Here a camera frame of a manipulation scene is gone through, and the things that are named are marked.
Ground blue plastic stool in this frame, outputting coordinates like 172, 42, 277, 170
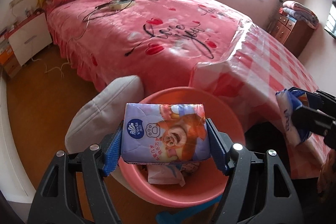
155, 195, 222, 224

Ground black charger cable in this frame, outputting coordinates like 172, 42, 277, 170
81, 0, 161, 30

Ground grey white cushion stool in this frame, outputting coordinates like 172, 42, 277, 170
65, 76, 144, 153

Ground brown wooden drawer cabinet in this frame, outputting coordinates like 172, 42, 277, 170
269, 13, 314, 58

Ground bed with pink blanket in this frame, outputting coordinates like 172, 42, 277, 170
46, 0, 251, 94

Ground white power strip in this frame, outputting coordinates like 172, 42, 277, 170
108, 0, 136, 11

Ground brown paper packets in bin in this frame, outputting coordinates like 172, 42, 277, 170
146, 162, 200, 186

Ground red white checkered plastic cloth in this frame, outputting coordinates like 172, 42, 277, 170
190, 20, 330, 178

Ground folded blankets on cabinet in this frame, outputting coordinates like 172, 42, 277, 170
282, 1, 319, 30

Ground white bedside cabinet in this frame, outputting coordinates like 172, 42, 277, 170
8, 12, 52, 66

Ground person's right hand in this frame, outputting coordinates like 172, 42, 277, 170
317, 149, 335, 198

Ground blue Vinda tissue pack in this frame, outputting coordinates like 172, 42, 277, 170
276, 89, 311, 146

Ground orange plastic trash bin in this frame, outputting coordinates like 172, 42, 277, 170
118, 87, 245, 207

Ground wall mounted television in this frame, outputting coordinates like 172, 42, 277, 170
324, 1, 336, 39

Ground purple Vinda tissue pack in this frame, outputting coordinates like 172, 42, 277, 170
121, 103, 210, 164

